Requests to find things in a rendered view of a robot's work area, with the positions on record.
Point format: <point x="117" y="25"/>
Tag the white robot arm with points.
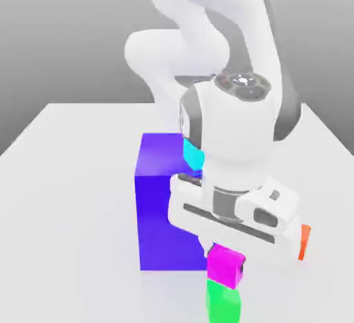
<point x="237" y="135"/>

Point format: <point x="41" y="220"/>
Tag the small magenta cube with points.
<point x="222" y="266"/>

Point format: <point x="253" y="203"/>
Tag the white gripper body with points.
<point x="193" y="212"/>

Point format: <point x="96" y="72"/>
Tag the large blue box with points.
<point x="155" y="204"/>

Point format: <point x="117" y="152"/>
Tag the small cyan cube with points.
<point x="193" y="154"/>

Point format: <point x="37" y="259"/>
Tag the small green cube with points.
<point x="222" y="303"/>

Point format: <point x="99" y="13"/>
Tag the small orange cube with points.
<point x="304" y="241"/>

